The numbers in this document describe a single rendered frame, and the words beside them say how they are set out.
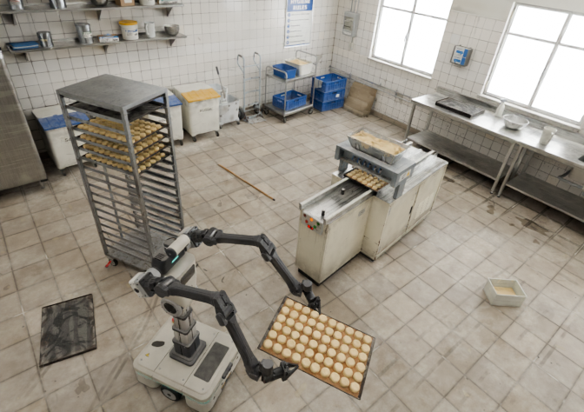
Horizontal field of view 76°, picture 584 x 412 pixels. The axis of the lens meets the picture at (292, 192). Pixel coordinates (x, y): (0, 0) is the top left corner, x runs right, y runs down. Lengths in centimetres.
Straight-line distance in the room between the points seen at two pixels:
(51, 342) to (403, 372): 289
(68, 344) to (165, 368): 99
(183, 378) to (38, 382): 115
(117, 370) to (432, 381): 250
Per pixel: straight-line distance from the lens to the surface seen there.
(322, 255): 352
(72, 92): 329
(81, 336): 377
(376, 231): 393
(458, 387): 362
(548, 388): 401
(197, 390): 299
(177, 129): 613
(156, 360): 316
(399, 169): 359
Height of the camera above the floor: 288
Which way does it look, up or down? 34 degrees down
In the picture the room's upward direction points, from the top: 5 degrees clockwise
